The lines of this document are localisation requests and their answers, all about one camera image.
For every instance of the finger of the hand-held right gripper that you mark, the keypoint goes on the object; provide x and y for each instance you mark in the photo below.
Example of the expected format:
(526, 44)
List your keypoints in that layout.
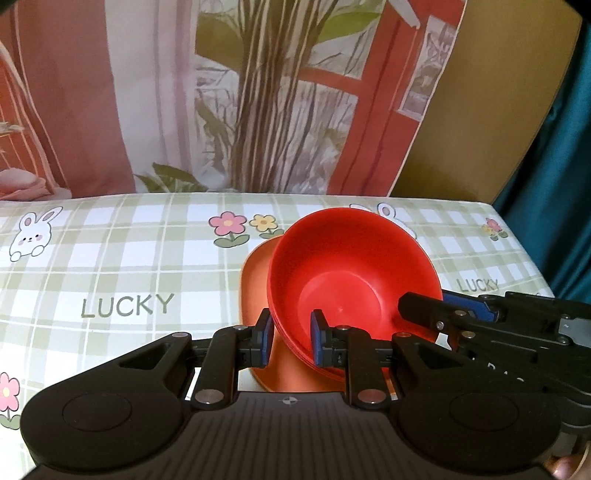
(425, 309)
(471, 307)

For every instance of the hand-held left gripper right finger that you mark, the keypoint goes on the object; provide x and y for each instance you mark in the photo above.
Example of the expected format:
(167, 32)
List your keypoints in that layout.
(316, 339)

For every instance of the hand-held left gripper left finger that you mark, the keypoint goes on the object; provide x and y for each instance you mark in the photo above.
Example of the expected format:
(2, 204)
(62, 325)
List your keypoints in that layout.
(267, 339)

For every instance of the orange plate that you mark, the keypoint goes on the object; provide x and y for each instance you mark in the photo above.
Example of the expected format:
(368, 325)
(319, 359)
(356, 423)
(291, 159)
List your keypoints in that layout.
(258, 295)

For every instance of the person's right hand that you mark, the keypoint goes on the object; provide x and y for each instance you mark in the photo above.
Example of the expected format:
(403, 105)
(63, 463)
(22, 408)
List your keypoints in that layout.
(570, 468)

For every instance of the teal curtain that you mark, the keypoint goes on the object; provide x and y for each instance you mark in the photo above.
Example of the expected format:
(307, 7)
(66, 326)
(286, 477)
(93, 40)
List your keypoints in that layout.
(554, 184)

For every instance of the green checkered tablecloth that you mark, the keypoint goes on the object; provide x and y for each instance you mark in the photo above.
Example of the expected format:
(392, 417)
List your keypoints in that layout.
(138, 258)

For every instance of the printed backdrop cloth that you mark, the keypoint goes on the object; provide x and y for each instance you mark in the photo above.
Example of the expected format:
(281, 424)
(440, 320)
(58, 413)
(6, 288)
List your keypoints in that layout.
(231, 92)

